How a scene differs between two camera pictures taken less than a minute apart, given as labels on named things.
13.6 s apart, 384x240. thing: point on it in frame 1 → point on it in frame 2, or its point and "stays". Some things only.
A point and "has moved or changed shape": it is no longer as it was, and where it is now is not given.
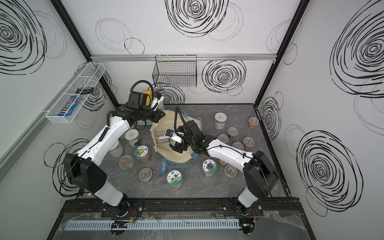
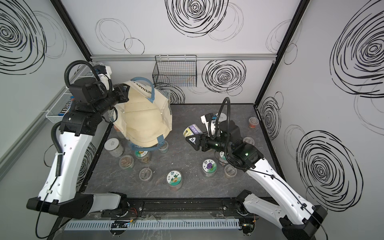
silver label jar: x=219 y=121 stays
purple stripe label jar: x=160 y=138 has moved or changed shape
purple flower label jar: x=209 y=167 stays
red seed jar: x=248 y=142 stays
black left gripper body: x=148 y=114 → x=118 y=97
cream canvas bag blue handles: x=172 y=119 → x=146 y=117
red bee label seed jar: x=253 y=122 stays
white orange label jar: x=174 y=179 stays
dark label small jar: x=145 y=174 stays
